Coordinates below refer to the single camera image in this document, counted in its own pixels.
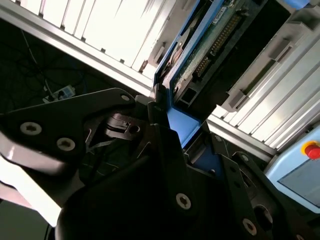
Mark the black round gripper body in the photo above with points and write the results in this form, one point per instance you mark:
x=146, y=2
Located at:
x=125, y=215

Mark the hard disk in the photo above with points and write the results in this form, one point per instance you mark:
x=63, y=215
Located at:
x=185, y=125

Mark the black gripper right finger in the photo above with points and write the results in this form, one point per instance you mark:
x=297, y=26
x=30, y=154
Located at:
x=235, y=180

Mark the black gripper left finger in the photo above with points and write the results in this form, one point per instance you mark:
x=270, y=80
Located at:
x=50, y=117

